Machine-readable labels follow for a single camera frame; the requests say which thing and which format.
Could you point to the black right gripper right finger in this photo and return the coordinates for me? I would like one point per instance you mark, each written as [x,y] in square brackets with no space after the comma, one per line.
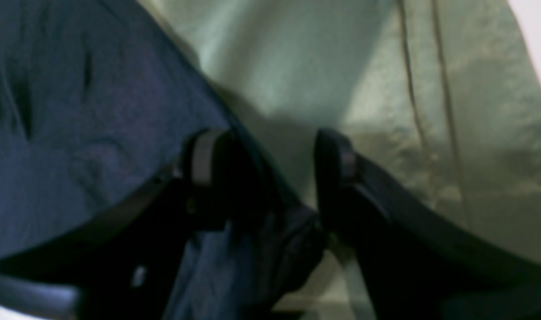
[416,265]

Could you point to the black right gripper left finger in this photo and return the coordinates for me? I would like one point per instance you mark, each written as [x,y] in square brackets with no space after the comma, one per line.
[122,264]

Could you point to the dark navy T-shirt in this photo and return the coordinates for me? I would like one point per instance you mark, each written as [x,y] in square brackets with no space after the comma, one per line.
[94,100]

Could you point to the green table cloth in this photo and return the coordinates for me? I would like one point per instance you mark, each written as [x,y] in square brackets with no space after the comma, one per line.
[444,94]

